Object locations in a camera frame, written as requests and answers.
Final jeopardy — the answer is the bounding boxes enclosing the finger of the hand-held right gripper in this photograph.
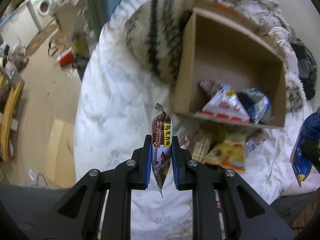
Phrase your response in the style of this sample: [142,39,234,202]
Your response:
[301,140,320,170]

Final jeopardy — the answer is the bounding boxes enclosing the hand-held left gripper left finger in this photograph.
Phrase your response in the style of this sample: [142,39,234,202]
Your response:
[26,134,153,240]

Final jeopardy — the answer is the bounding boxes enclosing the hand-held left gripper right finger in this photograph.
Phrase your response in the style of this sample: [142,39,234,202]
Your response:
[171,135,294,240]

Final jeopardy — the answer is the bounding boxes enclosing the blue yellow snack packet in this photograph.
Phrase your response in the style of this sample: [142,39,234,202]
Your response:
[290,112,320,188]

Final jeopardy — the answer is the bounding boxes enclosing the brown chocolate snack packet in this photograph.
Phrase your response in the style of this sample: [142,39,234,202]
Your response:
[151,102,173,198]

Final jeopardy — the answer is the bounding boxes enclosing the yellow orange snack packet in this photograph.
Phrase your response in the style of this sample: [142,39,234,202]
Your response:
[204,130,247,174]

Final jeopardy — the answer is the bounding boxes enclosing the blue white snack packet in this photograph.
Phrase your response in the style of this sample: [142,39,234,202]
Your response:
[237,87,272,124]

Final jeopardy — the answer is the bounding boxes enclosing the white red rice cracker packet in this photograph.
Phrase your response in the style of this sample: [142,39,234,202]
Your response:
[199,80,251,123]

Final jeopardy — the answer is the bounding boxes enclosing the cardboard box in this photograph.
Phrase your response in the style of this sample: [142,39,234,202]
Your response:
[171,0,288,129]

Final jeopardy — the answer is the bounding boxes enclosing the beige wafer packet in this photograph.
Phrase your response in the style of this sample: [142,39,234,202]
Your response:
[191,130,215,160]

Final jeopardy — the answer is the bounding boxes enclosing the small white snack packet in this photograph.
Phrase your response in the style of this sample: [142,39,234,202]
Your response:
[246,129,267,153]

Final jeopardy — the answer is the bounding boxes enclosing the white floral quilt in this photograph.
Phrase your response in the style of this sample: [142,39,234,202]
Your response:
[74,0,315,240]

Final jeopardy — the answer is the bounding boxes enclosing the dark clothes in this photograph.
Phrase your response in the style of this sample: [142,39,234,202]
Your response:
[291,39,318,100]

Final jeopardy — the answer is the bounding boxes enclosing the flat cardboard sheet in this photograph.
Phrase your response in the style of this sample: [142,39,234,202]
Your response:
[44,119,77,189]

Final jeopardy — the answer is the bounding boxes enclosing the striped fuzzy blanket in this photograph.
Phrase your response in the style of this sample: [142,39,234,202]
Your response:
[124,0,310,114]

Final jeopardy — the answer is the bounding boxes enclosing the grey cloth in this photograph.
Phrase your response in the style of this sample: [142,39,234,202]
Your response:
[0,182,75,240]

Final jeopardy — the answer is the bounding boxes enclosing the red box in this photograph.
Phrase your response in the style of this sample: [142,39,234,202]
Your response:
[56,47,74,67]

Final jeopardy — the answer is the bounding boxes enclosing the wooden chair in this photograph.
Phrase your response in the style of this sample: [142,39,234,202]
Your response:
[0,76,25,162]

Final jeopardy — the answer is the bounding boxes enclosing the white washing machine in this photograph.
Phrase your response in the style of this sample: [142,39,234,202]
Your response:
[29,0,54,30]

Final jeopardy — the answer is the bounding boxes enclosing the white cabinet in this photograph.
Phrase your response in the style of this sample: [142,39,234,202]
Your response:
[0,4,38,48]

